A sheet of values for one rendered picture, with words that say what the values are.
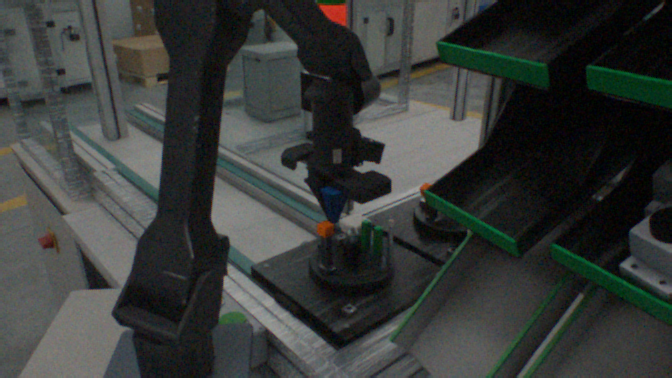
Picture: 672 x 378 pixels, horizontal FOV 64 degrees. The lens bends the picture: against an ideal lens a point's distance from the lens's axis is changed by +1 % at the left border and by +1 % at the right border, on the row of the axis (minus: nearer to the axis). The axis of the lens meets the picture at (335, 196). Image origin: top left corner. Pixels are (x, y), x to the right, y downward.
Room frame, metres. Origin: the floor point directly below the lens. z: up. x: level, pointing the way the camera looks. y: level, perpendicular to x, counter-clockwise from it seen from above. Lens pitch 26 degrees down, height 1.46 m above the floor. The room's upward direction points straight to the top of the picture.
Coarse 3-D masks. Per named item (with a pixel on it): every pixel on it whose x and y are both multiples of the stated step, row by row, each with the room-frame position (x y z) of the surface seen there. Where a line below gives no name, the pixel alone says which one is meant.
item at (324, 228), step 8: (320, 224) 0.70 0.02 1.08; (328, 224) 0.70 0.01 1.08; (320, 232) 0.69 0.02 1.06; (328, 232) 0.69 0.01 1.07; (336, 232) 0.70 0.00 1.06; (320, 240) 0.70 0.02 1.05; (328, 240) 0.69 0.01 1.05; (328, 248) 0.69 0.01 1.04; (328, 256) 0.69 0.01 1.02; (328, 264) 0.69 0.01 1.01
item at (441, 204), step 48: (528, 96) 0.60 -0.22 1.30; (576, 96) 0.63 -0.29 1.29; (528, 144) 0.58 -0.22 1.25; (576, 144) 0.55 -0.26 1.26; (624, 144) 0.49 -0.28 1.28; (432, 192) 0.54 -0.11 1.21; (480, 192) 0.53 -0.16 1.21; (528, 192) 0.50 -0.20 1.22; (576, 192) 0.46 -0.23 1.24; (528, 240) 0.43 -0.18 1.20
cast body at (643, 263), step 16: (640, 224) 0.37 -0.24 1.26; (656, 224) 0.35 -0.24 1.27; (640, 240) 0.36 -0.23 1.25; (656, 240) 0.35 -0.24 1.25; (640, 256) 0.36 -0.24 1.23; (656, 256) 0.35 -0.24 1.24; (624, 272) 0.36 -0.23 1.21; (640, 272) 0.35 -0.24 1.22; (656, 272) 0.35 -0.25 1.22; (640, 288) 0.35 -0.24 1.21; (656, 288) 0.34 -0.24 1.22
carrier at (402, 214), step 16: (400, 208) 0.96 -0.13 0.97; (416, 208) 0.92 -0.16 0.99; (384, 224) 0.89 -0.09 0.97; (400, 224) 0.89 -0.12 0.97; (416, 224) 0.88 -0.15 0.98; (432, 224) 0.86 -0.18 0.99; (448, 224) 0.86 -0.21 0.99; (400, 240) 0.84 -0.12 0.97; (416, 240) 0.83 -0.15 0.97; (432, 240) 0.83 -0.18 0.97; (448, 240) 0.83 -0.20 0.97; (432, 256) 0.78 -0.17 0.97; (448, 256) 0.78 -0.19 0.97
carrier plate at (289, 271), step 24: (312, 240) 0.83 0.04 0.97; (384, 240) 0.83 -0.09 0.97; (264, 264) 0.75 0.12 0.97; (288, 264) 0.75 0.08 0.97; (408, 264) 0.75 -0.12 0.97; (432, 264) 0.75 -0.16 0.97; (288, 288) 0.68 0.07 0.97; (312, 288) 0.68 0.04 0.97; (384, 288) 0.68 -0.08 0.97; (408, 288) 0.68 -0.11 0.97; (312, 312) 0.62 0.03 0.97; (336, 312) 0.62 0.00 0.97; (360, 312) 0.63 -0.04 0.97; (384, 312) 0.62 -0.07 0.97; (336, 336) 0.58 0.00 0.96; (360, 336) 0.58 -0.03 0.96
